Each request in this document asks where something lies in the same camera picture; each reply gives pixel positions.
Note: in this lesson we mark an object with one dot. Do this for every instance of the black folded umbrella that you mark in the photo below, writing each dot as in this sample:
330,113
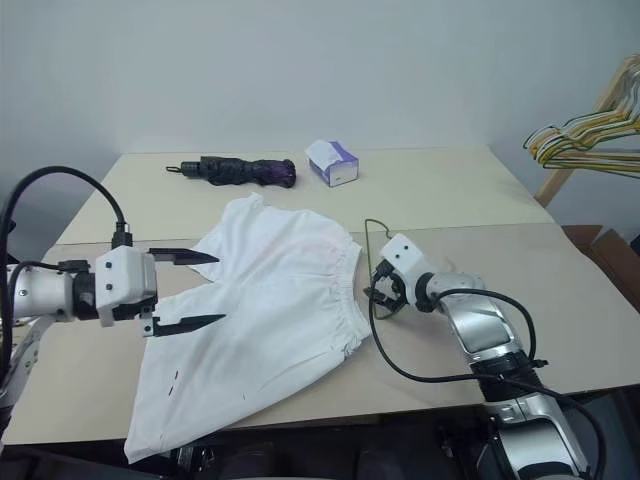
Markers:
240,171

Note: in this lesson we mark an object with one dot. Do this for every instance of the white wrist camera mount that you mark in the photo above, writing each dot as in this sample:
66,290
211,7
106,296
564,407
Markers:
125,277
406,255

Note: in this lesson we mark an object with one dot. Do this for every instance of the white shorts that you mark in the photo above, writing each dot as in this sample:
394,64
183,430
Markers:
260,310

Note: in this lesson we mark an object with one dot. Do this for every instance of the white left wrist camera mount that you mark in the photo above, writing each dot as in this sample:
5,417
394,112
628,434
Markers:
125,277

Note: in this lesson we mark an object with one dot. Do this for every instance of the purple white tissue box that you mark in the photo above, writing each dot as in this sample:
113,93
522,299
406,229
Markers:
336,162

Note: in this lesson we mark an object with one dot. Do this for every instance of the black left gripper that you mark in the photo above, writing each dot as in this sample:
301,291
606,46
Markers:
132,311

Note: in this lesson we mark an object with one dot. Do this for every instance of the bundle of clothes hangers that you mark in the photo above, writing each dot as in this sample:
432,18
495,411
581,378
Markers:
555,185

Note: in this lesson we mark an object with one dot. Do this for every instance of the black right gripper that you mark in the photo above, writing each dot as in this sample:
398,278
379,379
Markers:
394,285

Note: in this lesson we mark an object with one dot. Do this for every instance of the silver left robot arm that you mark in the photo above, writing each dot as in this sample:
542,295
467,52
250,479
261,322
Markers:
42,292

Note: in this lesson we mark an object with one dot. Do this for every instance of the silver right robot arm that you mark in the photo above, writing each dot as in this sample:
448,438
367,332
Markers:
482,325

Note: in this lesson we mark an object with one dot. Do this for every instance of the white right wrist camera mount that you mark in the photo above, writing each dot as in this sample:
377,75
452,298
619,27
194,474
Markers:
406,255

